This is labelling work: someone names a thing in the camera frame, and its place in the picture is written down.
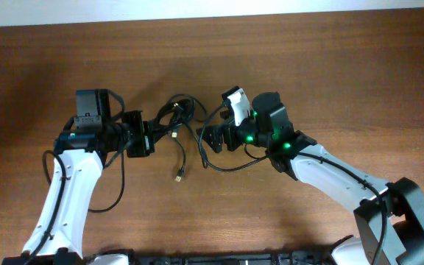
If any black usb cable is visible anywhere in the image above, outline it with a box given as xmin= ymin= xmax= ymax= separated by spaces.
xmin=149 ymin=93 xmax=209 ymax=183

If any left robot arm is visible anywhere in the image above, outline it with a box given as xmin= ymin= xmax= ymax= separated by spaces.
xmin=2 ymin=89 xmax=153 ymax=264

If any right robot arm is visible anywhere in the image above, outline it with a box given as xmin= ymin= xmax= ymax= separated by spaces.
xmin=197 ymin=90 xmax=424 ymax=264

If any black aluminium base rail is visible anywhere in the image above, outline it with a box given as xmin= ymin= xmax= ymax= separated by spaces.
xmin=85 ymin=248 xmax=336 ymax=265

